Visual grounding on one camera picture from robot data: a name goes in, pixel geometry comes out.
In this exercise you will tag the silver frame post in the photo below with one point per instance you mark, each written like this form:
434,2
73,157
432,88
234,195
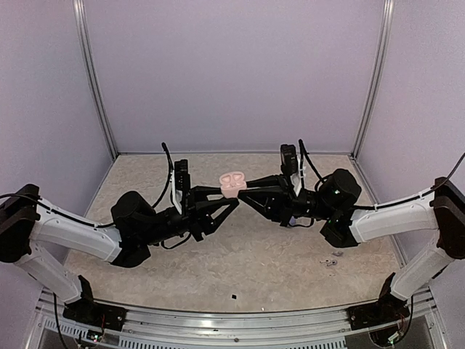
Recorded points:
376,76
91,74

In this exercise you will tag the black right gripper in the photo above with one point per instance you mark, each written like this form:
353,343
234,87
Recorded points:
281,201

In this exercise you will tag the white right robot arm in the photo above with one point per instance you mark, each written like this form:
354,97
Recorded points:
440,209

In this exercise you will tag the purple earbud near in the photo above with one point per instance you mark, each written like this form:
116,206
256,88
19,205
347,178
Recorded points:
328,263

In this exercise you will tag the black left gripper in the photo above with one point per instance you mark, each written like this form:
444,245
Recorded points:
197,219

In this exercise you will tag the left silver frame post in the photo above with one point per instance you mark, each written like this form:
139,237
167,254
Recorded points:
91,74

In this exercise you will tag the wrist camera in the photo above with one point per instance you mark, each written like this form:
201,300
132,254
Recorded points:
292,167
180,184

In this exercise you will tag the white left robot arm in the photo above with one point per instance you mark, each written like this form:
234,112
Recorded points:
28,220

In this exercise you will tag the right silver frame post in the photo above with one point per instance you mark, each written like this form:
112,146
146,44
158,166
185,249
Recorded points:
376,76

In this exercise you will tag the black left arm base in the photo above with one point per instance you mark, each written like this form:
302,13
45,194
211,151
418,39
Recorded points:
86,310

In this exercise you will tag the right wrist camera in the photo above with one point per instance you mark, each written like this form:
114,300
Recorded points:
292,167

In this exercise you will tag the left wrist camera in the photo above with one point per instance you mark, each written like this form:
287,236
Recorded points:
180,184

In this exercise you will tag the pink earbud charging case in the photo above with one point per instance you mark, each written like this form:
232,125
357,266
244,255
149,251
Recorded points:
232,183

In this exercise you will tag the silver front aluminium rail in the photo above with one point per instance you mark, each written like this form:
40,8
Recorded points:
146,327

